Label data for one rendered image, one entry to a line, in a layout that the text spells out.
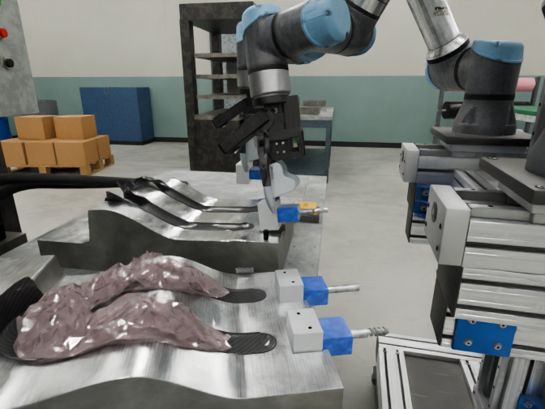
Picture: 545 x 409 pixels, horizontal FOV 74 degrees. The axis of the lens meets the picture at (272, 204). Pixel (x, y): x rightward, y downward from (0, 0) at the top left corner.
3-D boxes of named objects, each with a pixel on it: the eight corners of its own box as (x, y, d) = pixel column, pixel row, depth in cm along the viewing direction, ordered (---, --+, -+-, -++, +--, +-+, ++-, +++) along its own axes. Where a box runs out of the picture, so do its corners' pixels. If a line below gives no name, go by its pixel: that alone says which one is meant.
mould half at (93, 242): (293, 233, 93) (294, 182, 88) (278, 286, 68) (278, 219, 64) (113, 221, 100) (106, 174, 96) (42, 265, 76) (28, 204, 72)
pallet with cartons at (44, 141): (114, 163, 557) (108, 114, 533) (87, 176, 479) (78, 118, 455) (38, 163, 560) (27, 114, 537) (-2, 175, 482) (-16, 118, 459)
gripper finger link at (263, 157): (269, 185, 64) (265, 136, 65) (260, 186, 64) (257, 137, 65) (274, 187, 69) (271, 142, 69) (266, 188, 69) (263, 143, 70)
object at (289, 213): (329, 221, 72) (327, 194, 71) (328, 226, 67) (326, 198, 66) (264, 225, 75) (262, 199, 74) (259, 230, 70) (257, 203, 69)
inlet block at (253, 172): (285, 181, 102) (286, 162, 100) (283, 186, 97) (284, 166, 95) (240, 179, 104) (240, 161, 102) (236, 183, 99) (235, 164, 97)
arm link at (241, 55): (273, 19, 85) (238, 19, 83) (273, 70, 89) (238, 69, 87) (265, 24, 93) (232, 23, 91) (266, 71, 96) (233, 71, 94)
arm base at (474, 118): (503, 129, 104) (510, 92, 100) (525, 136, 90) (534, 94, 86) (446, 127, 107) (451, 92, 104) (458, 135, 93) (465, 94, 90)
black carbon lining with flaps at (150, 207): (265, 214, 86) (265, 175, 83) (251, 242, 71) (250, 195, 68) (130, 206, 91) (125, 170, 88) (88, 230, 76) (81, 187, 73)
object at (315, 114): (331, 155, 623) (334, 99, 594) (328, 183, 445) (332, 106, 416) (290, 153, 634) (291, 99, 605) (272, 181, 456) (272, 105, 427)
